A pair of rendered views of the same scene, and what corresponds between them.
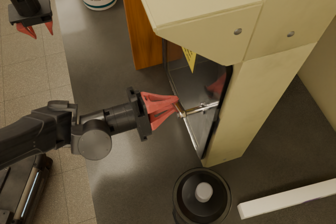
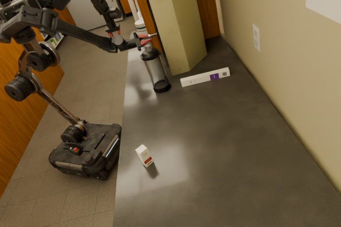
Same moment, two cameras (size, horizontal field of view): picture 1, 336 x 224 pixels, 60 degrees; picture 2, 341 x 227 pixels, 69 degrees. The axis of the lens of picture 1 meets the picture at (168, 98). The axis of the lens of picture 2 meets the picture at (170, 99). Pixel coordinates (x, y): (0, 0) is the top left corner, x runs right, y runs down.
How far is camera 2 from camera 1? 112 cm
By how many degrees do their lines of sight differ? 29
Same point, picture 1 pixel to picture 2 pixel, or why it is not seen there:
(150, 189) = (148, 83)
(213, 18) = not seen: outside the picture
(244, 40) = not seen: outside the picture
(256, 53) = not seen: outside the picture
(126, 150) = (142, 75)
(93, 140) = (117, 38)
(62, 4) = not seen: hidden behind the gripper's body
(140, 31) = (151, 31)
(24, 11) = (110, 26)
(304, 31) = not seen: outside the picture
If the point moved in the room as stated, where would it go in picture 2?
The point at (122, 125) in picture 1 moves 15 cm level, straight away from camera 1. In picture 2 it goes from (130, 42) to (130, 33)
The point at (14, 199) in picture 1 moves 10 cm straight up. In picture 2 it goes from (104, 148) to (99, 140)
